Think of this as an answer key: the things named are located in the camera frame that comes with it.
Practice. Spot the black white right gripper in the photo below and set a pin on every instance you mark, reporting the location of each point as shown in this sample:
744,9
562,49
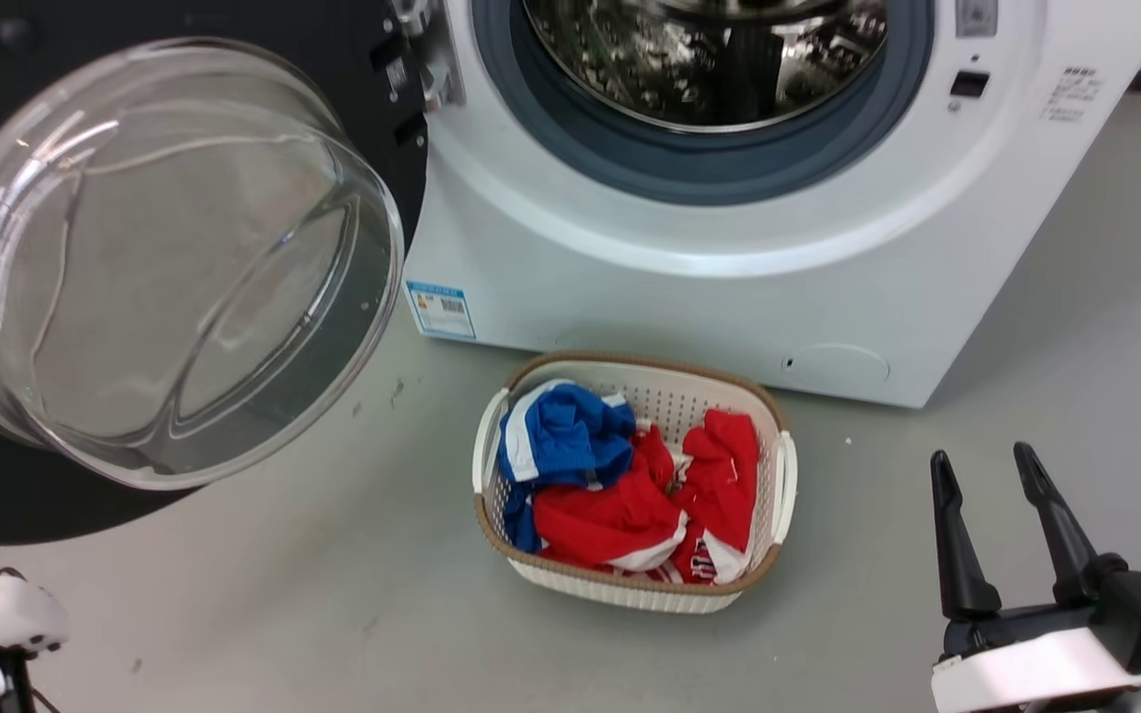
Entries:
1036,673

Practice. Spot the blue energy label sticker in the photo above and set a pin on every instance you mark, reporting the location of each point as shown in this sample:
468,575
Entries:
440,309

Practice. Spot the red cloth garment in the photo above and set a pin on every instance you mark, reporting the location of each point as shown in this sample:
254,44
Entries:
610,515
724,475

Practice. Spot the round white filter cover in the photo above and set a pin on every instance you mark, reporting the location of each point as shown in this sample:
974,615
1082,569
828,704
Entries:
838,367

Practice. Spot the metal door hinge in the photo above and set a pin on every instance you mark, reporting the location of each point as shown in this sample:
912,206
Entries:
432,69

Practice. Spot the blue and white garment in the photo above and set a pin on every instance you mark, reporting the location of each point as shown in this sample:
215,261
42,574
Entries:
566,431

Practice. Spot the white front-load washing machine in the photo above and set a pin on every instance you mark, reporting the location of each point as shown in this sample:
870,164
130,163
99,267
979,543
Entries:
679,297

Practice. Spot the cream laundry basket brown rim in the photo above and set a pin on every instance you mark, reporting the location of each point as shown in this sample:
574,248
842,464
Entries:
630,592

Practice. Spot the steel washer drum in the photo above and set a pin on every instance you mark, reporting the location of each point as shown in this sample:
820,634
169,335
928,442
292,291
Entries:
630,59

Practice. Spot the round black glass washer door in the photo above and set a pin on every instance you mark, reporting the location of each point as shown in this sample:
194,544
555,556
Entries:
135,277

